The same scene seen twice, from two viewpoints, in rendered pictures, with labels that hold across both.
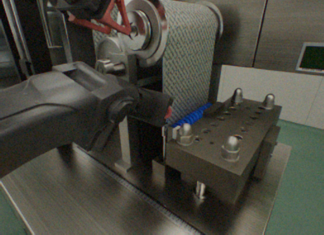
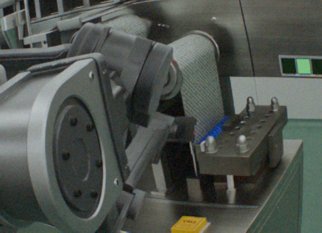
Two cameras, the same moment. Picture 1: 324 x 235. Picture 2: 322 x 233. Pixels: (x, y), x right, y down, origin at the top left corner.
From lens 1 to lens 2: 0.98 m
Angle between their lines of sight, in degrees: 9
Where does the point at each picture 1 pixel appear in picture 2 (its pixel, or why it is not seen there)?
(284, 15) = (260, 36)
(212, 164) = (232, 157)
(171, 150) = (203, 159)
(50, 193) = not seen: hidden behind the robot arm
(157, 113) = (187, 132)
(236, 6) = (224, 29)
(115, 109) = (173, 129)
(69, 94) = (159, 125)
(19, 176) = not seen: hidden behind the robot
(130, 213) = (181, 211)
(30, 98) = (151, 128)
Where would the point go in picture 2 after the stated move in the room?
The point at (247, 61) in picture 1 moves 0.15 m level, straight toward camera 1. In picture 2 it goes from (248, 71) to (244, 84)
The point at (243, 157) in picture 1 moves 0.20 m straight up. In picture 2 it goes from (251, 148) to (243, 78)
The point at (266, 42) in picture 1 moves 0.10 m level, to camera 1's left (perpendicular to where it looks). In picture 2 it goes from (256, 55) to (229, 59)
